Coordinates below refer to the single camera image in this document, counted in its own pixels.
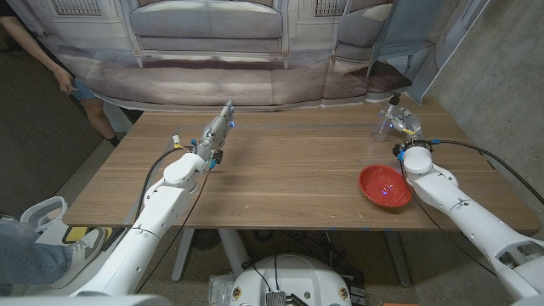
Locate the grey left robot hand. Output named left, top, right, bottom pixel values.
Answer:
left=194, top=99, right=236, bottom=168

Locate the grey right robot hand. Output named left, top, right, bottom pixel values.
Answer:
left=378, top=105, right=427, bottom=150

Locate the red bowl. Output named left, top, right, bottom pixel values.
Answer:
left=358, top=164, right=413, bottom=209

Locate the printed living room backdrop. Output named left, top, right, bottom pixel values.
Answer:
left=6, top=0, right=490, bottom=112

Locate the black round floor device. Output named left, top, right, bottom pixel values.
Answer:
left=190, top=229, right=222, bottom=252

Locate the white table leg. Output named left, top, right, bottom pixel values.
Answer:
left=218, top=229, right=251, bottom=277
left=171, top=229, right=196, bottom=283

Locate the standing person in blue shorts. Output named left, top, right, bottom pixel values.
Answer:
left=0, top=8, right=124, bottom=148

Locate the grey table leg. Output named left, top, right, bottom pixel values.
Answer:
left=383, top=231, right=412, bottom=288

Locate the clear plastic bag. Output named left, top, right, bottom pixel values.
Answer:
left=207, top=274, right=237, bottom=306

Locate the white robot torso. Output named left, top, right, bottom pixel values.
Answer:
left=229, top=253, right=353, bottom=306

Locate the yellow floor object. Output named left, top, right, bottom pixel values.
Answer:
left=63, top=226, right=114, bottom=252

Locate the black box under table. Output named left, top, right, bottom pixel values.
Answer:
left=339, top=267, right=367, bottom=306

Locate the grey and white sneaker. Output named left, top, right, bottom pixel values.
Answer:
left=49, top=226, right=107, bottom=290

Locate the seated person's blue jeans leg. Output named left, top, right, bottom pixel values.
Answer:
left=0, top=218, right=74, bottom=295

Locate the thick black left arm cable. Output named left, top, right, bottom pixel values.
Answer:
left=133, top=146, right=196, bottom=224

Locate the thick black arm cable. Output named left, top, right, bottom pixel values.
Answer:
left=428, top=139, right=544, bottom=207
left=133, top=146, right=196, bottom=224

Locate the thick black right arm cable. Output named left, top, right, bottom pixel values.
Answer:
left=428, top=139, right=544, bottom=207

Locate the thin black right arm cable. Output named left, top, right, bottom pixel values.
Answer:
left=399, top=160, right=497, bottom=276

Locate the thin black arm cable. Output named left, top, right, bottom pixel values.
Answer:
left=134, top=168, right=212, bottom=295
left=399, top=160, right=497, bottom=276

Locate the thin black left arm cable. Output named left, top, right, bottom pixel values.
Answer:
left=134, top=168, right=212, bottom=295

